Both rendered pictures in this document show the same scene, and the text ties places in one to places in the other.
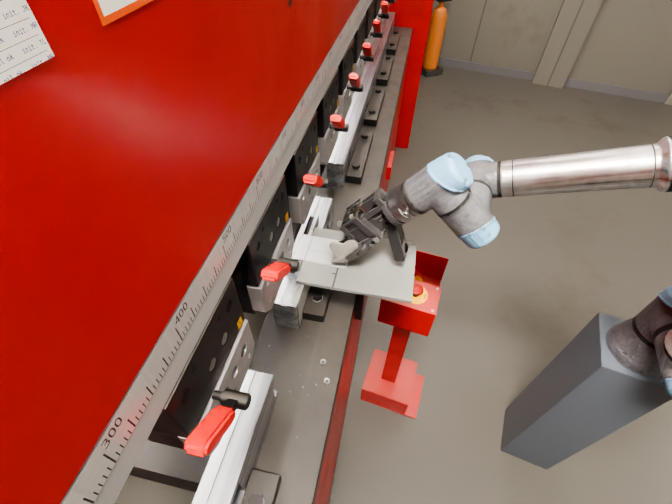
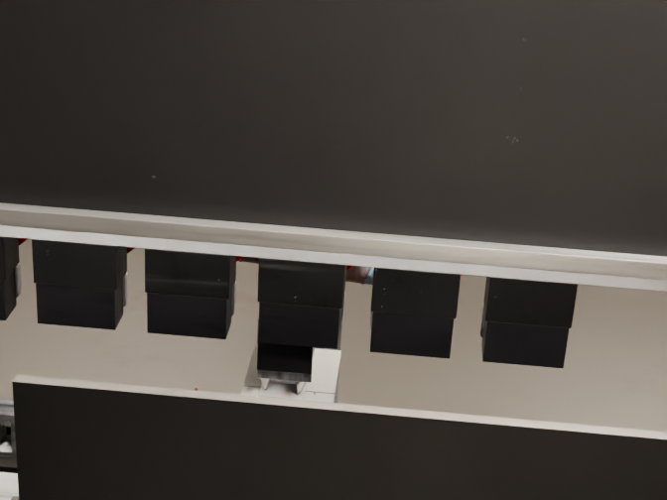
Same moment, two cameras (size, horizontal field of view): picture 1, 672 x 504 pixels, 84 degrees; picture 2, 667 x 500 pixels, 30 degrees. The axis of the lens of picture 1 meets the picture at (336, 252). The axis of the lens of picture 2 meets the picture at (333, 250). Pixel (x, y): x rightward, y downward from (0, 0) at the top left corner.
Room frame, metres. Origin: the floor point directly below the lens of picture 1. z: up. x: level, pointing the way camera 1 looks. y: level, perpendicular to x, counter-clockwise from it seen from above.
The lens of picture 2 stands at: (0.81, 2.08, 2.23)
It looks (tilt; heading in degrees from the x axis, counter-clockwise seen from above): 24 degrees down; 262
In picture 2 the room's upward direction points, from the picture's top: 3 degrees clockwise
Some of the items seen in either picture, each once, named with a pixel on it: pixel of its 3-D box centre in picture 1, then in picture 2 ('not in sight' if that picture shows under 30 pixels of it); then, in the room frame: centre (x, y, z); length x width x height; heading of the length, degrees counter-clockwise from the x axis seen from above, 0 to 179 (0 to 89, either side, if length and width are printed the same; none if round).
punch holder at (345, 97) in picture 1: (333, 80); (80, 275); (0.98, 0.01, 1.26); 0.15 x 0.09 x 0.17; 169
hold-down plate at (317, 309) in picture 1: (326, 271); not in sight; (0.64, 0.02, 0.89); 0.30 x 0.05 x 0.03; 169
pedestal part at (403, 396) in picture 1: (394, 382); not in sight; (0.69, -0.27, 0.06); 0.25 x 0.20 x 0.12; 71
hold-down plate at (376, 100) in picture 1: (374, 106); not in sight; (1.59, -0.16, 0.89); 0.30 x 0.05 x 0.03; 169
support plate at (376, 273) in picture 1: (359, 262); (291, 380); (0.58, -0.06, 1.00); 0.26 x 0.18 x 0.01; 79
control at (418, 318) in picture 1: (413, 287); not in sight; (0.70, -0.24, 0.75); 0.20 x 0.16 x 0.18; 161
